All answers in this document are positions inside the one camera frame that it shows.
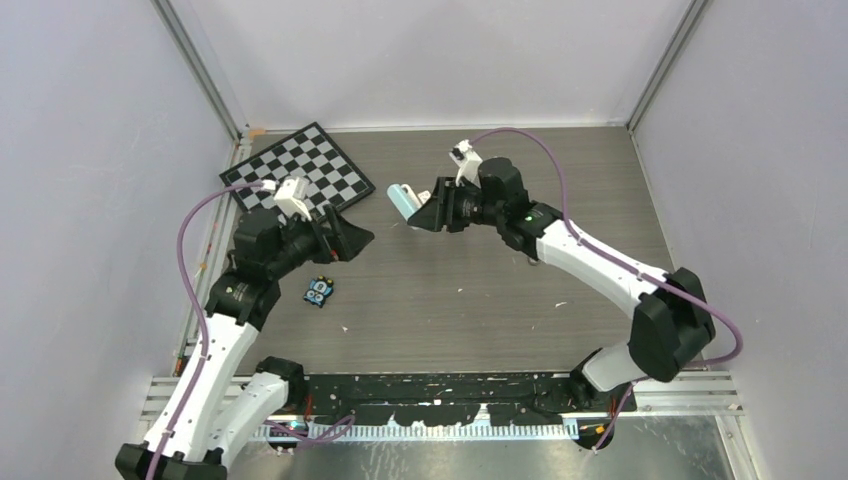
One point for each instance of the blue owl eraser toy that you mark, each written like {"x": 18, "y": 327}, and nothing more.
{"x": 319, "y": 290}

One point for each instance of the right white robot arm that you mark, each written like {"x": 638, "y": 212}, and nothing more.
{"x": 670, "y": 325}

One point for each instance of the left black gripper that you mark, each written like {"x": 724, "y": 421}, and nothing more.
{"x": 340, "y": 241}

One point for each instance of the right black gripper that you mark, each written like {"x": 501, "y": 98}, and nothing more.
{"x": 441, "y": 209}

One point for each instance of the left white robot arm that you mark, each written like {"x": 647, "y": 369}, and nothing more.
{"x": 197, "y": 435}

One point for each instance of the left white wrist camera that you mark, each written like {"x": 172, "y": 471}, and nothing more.
{"x": 289, "y": 196}

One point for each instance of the black white chessboard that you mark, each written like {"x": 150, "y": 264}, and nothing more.
{"x": 309, "y": 153}

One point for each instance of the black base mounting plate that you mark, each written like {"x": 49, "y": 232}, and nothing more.
{"x": 445, "y": 399}

